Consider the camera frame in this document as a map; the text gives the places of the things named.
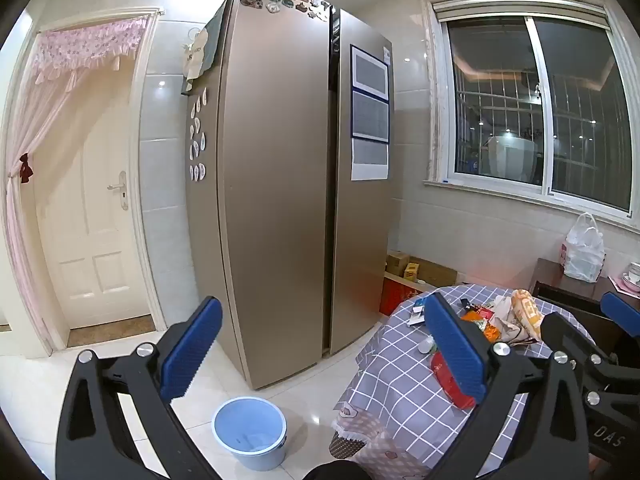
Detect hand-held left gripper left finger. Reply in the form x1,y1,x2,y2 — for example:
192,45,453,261
54,296,224,480

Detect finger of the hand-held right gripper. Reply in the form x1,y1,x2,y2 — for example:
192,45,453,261
599,291,640,391
541,311,618,411

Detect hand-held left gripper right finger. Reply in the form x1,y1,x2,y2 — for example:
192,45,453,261
424,291,592,480

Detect blue plastic bucket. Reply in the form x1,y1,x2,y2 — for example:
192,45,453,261
212,396,288,472

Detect red snack packet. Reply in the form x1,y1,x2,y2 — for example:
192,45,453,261
431,351,476,409

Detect white blue packet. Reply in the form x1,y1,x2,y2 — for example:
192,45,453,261
407,297,431,328

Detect grey plaid tablecloth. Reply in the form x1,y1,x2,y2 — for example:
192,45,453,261
330,284,601,480

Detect beige crumpled bag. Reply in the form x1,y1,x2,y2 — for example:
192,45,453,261
487,295,523,346

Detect dark wooden cabinet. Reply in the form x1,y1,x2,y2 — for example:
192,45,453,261
530,257,640,361

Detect white plastic bag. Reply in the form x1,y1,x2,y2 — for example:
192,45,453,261
562,212,606,282

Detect red gift box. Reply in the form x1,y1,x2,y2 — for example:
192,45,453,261
380,272,426,317

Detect large cardboard box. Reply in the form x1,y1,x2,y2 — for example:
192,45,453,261
410,256,458,288

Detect brown doormat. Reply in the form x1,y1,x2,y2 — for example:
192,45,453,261
67,314,157,348

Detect small cardboard box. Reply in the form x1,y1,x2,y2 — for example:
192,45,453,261
386,250,411,277

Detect white panel door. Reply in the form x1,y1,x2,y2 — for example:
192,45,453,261
32,55,156,333

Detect gold double-door refrigerator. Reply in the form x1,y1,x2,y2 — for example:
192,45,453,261
181,0,396,391

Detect group of white shell magnets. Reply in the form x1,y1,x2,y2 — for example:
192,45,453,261
188,87,208,181

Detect white paper sheet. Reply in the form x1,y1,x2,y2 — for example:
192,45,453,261
351,137,389,181

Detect white framed window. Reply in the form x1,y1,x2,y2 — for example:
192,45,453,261
422,0,640,221

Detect blue framed sheet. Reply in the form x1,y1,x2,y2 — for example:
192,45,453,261
350,45,390,98
351,90,390,143

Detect white tote bag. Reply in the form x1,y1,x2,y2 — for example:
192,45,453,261
182,30,211,81

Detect teal hanging cloth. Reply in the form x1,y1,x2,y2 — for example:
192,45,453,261
200,2,227,71

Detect pink lace curtain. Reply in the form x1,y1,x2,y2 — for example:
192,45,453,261
2,16,151,351

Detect row of colourful fridge magnets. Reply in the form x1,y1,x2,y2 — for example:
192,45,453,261
240,0,332,22

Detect metal door handle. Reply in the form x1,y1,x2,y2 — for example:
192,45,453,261
107,171,129,211

